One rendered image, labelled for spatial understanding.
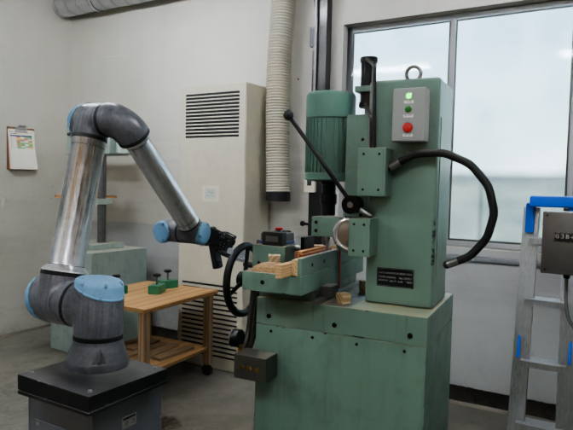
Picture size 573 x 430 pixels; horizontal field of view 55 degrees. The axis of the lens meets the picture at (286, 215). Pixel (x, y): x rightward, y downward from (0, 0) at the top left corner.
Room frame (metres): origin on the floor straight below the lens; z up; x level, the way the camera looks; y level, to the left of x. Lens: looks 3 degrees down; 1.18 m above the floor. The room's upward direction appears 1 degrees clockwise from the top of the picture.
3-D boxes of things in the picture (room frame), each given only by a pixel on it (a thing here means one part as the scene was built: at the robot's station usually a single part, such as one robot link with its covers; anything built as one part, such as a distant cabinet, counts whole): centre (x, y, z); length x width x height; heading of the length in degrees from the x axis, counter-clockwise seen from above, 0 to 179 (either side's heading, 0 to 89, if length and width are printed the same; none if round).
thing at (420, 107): (1.72, -0.37, 1.40); 0.10 x 0.06 x 0.16; 64
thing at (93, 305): (1.72, 0.59, 0.79); 0.17 x 0.15 x 0.18; 62
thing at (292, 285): (2.02, -0.05, 0.87); 0.61 x 0.30 x 0.06; 154
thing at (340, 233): (1.82, -0.21, 1.02); 0.12 x 0.03 x 0.12; 64
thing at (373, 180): (1.75, -0.28, 1.23); 0.09 x 0.08 x 0.15; 64
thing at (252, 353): (1.81, 0.09, 0.58); 0.12 x 0.08 x 0.08; 64
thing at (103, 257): (3.92, 1.30, 0.79); 0.62 x 0.48 x 1.58; 57
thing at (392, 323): (1.93, -0.26, 0.76); 0.57 x 0.45 x 0.09; 64
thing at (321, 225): (1.97, -0.17, 1.03); 0.14 x 0.07 x 0.09; 64
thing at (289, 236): (2.05, 0.04, 0.99); 0.13 x 0.11 x 0.06; 154
